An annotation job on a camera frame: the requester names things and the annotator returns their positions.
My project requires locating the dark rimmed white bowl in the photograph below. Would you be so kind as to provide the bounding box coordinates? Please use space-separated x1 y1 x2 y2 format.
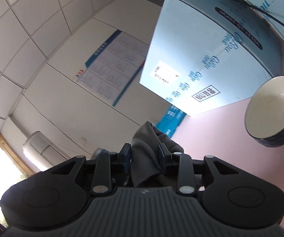
245 75 284 148

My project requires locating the grey cloth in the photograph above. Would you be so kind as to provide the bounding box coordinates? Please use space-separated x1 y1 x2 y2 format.
131 121 184 188

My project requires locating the white standing air conditioner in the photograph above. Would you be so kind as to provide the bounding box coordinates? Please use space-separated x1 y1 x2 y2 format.
22 131 71 172

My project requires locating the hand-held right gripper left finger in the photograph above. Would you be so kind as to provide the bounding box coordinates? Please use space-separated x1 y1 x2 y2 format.
45 142 132 195

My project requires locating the light blue box with label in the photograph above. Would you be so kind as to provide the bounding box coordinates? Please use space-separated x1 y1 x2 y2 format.
139 0 282 116

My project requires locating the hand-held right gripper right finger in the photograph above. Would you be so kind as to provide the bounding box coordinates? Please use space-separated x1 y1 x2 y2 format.
157 143 245 196

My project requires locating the long black cable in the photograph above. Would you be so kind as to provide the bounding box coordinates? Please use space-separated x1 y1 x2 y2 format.
173 0 284 41

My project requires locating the blue paper packet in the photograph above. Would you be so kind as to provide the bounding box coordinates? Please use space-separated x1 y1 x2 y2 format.
155 105 186 137

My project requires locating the wall poster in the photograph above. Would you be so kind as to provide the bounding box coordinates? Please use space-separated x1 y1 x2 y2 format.
74 29 149 107

